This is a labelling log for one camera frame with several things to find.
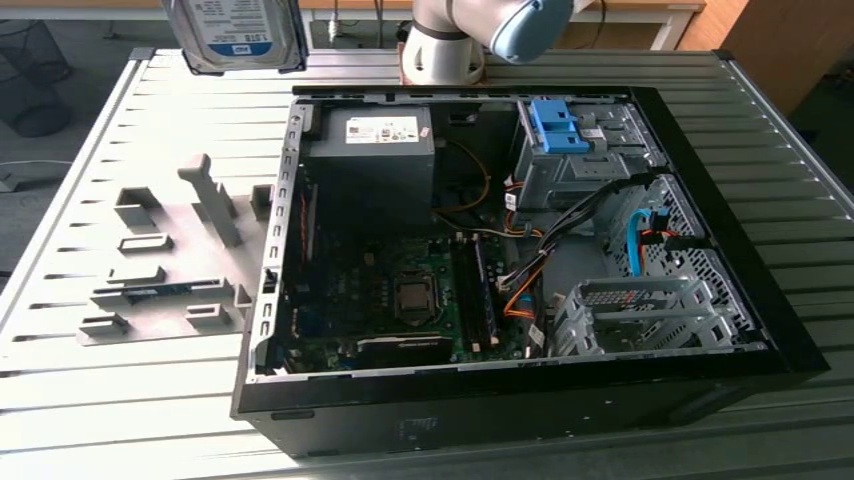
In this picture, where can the hard disk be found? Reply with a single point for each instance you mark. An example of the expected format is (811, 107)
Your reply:
(234, 30)

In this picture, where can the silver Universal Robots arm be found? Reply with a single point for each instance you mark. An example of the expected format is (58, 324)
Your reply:
(441, 55)

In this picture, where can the grey metal disk bay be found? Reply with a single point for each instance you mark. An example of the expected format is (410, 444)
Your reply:
(641, 314)

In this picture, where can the CPU socket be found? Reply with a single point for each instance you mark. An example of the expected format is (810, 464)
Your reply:
(416, 276)

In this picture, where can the silver CPU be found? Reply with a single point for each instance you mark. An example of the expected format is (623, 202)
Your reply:
(414, 295)

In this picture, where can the black RAM slot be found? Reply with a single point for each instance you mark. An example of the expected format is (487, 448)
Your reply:
(465, 300)

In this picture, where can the installed RAM stick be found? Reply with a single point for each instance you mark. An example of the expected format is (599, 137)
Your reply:
(486, 300)

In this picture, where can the grey power supply unit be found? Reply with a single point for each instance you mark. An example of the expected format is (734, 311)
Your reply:
(374, 175)

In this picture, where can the green motherboard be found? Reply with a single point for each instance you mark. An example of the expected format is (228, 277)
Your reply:
(347, 300)

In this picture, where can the black graphics card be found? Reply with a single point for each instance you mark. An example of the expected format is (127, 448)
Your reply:
(403, 350)

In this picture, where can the grey metal drive cage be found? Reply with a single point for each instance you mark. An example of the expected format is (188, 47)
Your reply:
(587, 170)

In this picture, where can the blue plastic drive latch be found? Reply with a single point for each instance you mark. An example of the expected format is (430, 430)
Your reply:
(557, 127)

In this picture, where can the black open PC case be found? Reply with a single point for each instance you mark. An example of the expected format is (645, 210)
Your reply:
(467, 410)

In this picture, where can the grey parts rack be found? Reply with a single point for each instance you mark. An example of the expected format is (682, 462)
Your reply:
(180, 260)

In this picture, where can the loose RAM stick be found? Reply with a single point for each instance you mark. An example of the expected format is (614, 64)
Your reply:
(160, 290)

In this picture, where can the white-legged wooden desk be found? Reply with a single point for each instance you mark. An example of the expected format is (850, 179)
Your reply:
(670, 27)

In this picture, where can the brown wooden cabinet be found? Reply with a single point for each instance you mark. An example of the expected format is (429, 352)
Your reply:
(767, 50)

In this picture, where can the black mesh wastebasket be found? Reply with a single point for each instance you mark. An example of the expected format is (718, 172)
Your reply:
(34, 60)

